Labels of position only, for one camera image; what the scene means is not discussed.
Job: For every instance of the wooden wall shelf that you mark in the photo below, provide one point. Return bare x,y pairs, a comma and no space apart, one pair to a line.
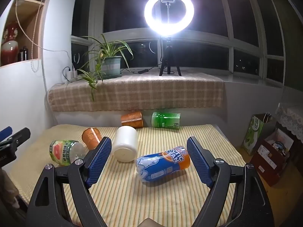
35,28

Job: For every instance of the red cardboard box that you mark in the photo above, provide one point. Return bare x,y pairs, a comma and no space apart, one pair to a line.
267,160

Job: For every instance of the white window frame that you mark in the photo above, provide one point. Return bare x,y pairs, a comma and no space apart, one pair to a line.
227,41

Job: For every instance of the beige plaid cloth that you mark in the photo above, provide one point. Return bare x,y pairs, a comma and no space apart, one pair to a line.
146,92

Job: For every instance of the black tripod stand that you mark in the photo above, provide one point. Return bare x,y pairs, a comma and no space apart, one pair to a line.
170,59

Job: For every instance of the red and white vase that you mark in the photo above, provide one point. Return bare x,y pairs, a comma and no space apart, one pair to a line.
10,47

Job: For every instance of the dark bottle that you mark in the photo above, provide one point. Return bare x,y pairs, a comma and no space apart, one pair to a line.
23,54

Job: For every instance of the green paper bag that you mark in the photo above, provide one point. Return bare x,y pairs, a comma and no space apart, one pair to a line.
254,134

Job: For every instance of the yellow striped cloth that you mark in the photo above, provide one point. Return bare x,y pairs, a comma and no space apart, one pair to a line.
123,194

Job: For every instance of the person's left forearm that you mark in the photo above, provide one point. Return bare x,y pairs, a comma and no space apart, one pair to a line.
6,182

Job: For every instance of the potted spider plant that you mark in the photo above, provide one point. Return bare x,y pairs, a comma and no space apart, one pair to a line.
111,65

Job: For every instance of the clear bottle with green label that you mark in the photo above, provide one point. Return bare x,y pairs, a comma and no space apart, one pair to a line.
64,152

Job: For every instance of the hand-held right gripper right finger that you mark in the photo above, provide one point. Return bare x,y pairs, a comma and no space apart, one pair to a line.
199,162

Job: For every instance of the white lace cloth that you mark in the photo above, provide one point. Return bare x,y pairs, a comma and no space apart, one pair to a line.
292,117

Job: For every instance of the orange paper cup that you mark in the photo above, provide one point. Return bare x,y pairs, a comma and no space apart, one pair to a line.
131,120
91,138

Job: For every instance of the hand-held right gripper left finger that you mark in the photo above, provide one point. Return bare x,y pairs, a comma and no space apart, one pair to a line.
99,160

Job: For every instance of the white power strip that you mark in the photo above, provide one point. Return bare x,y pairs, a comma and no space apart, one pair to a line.
71,75

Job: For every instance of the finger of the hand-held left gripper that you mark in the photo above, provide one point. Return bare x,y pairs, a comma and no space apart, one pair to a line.
6,131
20,136

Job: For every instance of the white plastic cup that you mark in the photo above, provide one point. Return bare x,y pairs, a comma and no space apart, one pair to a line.
125,144

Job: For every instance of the blue orange soda bottle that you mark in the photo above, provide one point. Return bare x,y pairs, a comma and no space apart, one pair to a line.
163,164

